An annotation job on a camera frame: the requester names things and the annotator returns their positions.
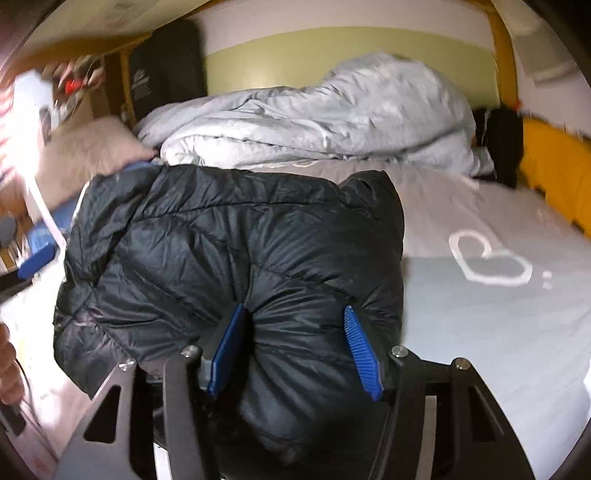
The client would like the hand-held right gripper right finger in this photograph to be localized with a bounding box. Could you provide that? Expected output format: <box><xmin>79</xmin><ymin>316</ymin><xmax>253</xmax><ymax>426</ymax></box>
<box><xmin>343</xmin><ymin>305</ymin><xmax>539</xmax><ymax>480</ymax></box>

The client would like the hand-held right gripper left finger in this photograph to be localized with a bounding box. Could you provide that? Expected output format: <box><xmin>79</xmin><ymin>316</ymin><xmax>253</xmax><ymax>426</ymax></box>
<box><xmin>60</xmin><ymin>303</ymin><xmax>250</xmax><ymax>480</ymax></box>

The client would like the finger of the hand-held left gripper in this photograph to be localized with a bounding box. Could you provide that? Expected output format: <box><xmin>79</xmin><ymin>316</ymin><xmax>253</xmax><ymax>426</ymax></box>
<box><xmin>17</xmin><ymin>244</ymin><xmax>57</xmax><ymax>281</ymax></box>

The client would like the black puffer jacket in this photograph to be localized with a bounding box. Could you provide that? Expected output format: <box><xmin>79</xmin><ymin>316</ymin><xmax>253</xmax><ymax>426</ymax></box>
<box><xmin>53</xmin><ymin>164</ymin><xmax>407</xmax><ymax>480</ymax></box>

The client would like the person's left hand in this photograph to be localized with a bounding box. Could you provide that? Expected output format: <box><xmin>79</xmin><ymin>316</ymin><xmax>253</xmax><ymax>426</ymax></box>
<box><xmin>0</xmin><ymin>320</ymin><xmax>25</xmax><ymax>407</ymax></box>

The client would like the white desk lamp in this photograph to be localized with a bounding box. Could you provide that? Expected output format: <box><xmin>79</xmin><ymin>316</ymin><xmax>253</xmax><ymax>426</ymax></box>
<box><xmin>0</xmin><ymin>69</ymin><xmax>68</xmax><ymax>247</ymax></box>

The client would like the blue pillow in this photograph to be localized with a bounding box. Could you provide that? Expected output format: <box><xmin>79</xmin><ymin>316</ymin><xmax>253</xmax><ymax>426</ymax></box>
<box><xmin>28</xmin><ymin>159</ymin><xmax>158</xmax><ymax>245</ymax></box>

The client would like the beige pillow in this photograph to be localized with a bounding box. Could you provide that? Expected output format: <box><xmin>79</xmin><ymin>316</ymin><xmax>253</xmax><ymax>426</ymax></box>
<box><xmin>34</xmin><ymin>115</ymin><xmax>158</xmax><ymax>208</ymax></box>

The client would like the black padded mat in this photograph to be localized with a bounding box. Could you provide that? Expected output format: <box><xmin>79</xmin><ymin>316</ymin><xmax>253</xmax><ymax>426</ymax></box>
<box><xmin>128</xmin><ymin>19</ymin><xmax>208</xmax><ymax>125</ymax></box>

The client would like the light blue duvet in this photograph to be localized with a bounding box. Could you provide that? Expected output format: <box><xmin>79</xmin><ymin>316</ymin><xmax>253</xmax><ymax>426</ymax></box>
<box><xmin>136</xmin><ymin>51</ymin><xmax>495</xmax><ymax>178</ymax></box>

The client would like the black garment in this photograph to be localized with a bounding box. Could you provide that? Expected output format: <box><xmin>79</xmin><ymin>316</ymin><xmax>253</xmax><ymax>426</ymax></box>
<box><xmin>471</xmin><ymin>107</ymin><xmax>525</xmax><ymax>188</ymax></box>

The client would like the yellow cushion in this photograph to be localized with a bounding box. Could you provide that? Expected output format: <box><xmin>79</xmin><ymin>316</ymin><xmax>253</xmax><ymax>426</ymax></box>
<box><xmin>519</xmin><ymin>117</ymin><xmax>591</xmax><ymax>236</ymax></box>

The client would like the checked curtain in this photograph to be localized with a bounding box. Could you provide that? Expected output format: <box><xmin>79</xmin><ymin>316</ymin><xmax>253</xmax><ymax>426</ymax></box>
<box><xmin>503</xmin><ymin>0</ymin><xmax>583</xmax><ymax>84</ymax></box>

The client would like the wooden bed frame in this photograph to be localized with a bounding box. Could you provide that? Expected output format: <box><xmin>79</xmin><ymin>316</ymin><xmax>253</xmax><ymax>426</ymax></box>
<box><xmin>9</xmin><ymin>0</ymin><xmax>520</xmax><ymax>134</ymax></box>

